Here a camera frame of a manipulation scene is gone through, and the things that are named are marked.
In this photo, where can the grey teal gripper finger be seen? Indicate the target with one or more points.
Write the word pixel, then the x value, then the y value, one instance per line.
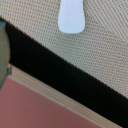
pixel 5 54

